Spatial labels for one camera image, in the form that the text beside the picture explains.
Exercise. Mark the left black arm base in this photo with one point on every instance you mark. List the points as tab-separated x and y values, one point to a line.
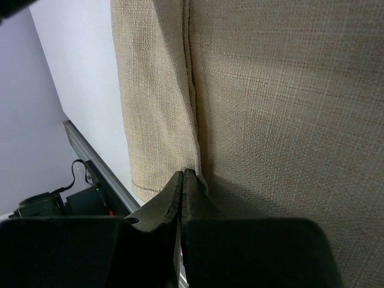
99	199

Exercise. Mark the aluminium front rail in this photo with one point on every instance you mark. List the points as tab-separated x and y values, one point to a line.
96	162

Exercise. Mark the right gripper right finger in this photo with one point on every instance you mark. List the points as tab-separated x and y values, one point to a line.
253	252

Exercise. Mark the beige cloth napkin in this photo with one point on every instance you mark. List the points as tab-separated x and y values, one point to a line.
276	105

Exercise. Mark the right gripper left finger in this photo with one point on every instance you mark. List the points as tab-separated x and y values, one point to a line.
137	251

